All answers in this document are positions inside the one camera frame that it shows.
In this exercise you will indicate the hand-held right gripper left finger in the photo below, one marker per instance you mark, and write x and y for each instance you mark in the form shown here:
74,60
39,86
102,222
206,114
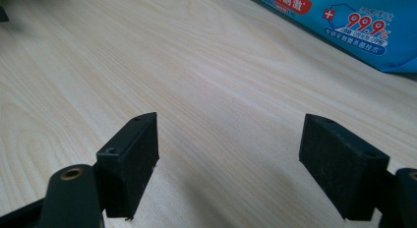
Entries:
128,175

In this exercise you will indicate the blue wet wipes pack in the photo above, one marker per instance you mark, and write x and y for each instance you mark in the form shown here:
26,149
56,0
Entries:
347,21

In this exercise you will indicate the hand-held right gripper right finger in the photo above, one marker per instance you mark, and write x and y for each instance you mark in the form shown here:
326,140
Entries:
341,169

